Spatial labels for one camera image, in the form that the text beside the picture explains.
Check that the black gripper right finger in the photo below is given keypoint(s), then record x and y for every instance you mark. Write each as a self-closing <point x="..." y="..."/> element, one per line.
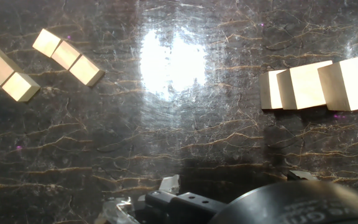
<point x="300" y="176"/>

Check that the dark marble pattern mat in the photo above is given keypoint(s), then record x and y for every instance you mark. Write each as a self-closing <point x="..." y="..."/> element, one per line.
<point x="179" y="140"/>

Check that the large wooden cube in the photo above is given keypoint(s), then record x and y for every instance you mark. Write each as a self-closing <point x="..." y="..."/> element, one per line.
<point x="353" y="81"/>
<point x="270" y="90"/>
<point x="306" y="84"/>

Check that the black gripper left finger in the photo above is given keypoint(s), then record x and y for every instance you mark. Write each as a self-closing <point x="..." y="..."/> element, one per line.
<point x="185" y="205"/>

